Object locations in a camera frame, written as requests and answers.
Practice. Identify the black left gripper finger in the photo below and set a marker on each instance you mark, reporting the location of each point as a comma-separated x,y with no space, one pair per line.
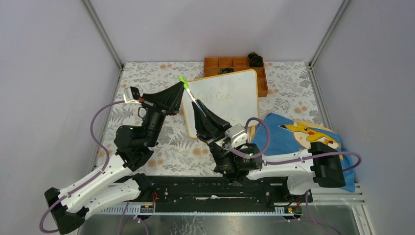
166,96
180,90

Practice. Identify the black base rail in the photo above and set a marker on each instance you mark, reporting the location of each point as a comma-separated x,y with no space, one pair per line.
177,195

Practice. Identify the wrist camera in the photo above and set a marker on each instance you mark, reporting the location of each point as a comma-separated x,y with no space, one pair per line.
234,137
132,95

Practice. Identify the yellow framed whiteboard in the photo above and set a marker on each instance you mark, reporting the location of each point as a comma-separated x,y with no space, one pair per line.
232,96

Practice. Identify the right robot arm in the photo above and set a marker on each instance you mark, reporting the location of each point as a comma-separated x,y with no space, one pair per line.
236,159

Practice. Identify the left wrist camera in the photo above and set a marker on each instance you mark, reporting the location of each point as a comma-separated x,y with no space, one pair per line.
132,95

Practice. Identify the green marker cap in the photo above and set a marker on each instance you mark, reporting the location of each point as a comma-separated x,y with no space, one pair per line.
184,82

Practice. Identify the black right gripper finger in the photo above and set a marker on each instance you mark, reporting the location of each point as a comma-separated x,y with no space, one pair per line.
215,120
206,123

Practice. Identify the dark rolled sock upper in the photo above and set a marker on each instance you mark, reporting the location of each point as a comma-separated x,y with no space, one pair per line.
254,60

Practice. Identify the white green whiteboard marker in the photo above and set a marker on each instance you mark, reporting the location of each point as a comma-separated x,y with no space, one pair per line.
191,96

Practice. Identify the dark rolled sock middle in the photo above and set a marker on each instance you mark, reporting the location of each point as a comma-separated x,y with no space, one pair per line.
226,70

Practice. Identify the orange wooden compartment tray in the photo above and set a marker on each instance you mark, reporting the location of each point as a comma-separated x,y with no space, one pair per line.
212,65

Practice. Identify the dark rolled sock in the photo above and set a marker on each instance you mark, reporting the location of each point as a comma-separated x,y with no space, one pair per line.
254,60
226,70

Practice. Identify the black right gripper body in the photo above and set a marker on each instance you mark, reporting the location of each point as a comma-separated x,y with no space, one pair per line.
217,140

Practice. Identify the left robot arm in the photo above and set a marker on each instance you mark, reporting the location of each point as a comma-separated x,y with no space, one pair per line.
67,206

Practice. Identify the blue pikachu cloth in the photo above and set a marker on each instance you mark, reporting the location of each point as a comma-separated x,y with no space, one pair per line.
289,136

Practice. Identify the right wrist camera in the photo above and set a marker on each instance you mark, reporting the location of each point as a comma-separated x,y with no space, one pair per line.
234,137

